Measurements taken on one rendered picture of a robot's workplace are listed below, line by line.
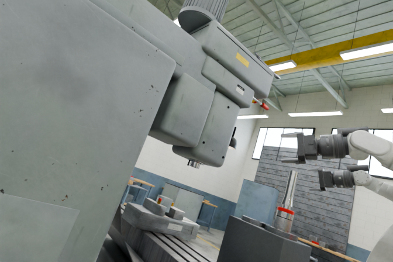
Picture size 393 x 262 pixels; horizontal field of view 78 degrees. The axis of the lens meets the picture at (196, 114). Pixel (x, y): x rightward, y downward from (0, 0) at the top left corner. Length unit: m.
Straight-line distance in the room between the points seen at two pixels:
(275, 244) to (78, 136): 0.57
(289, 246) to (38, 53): 0.77
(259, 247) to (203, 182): 8.98
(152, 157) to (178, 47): 7.47
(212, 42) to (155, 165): 7.53
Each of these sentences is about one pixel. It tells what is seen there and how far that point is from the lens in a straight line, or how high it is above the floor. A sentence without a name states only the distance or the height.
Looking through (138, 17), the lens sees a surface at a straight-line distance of 0.94.
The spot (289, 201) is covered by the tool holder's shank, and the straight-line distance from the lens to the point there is 0.78.
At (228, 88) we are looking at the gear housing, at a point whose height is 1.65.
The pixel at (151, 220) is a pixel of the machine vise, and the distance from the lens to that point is 1.15.
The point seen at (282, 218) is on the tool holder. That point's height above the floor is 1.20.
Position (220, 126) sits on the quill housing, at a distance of 1.08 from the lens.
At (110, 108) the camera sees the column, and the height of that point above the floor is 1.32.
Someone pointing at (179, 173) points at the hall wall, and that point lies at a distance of 8.96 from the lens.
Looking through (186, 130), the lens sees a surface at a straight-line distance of 0.95.
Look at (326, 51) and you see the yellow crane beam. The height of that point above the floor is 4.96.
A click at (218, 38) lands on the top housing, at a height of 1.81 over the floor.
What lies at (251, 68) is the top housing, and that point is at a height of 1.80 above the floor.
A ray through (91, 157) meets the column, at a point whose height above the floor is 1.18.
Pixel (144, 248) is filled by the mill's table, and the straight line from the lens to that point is 1.08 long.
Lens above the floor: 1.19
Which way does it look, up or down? 16 degrees up
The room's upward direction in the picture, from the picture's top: 20 degrees clockwise
